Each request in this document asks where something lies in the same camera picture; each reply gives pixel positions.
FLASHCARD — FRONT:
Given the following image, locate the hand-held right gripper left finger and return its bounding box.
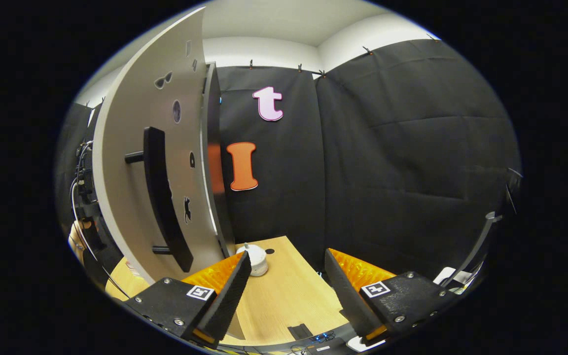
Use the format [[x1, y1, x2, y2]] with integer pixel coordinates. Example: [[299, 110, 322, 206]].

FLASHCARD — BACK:
[[124, 250, 253, 348]]

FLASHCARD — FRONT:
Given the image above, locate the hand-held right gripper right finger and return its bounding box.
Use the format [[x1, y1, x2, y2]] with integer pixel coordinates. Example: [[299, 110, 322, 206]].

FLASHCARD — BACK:
[[324, 248, 462, 346]]

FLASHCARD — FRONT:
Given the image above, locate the black door handle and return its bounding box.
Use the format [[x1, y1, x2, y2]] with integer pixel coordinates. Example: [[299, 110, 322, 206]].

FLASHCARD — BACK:
[[125, 127, 194, 273]]

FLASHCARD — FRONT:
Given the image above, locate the beige cabinet door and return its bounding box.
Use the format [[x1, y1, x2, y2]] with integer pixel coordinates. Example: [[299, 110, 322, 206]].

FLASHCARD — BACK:
[[92, 7, 225, 284]]

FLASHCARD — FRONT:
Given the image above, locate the black rectangular block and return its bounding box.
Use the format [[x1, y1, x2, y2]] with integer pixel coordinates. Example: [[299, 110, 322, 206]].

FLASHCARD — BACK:
[[288, 324, 314, 341]]

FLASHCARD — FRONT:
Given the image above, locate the black backdrop cloth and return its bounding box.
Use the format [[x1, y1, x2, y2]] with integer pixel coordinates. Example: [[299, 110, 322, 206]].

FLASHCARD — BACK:
[[55, 38, 522, 291]]

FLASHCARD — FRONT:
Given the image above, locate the thin white cable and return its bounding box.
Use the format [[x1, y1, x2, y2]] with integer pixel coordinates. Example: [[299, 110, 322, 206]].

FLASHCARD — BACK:
[[70, 177, 132, 300]]

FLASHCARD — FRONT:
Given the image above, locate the black cable bundle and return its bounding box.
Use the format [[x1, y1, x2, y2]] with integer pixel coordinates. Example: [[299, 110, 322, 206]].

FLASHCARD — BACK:
[[284, 333, 358, 353]]

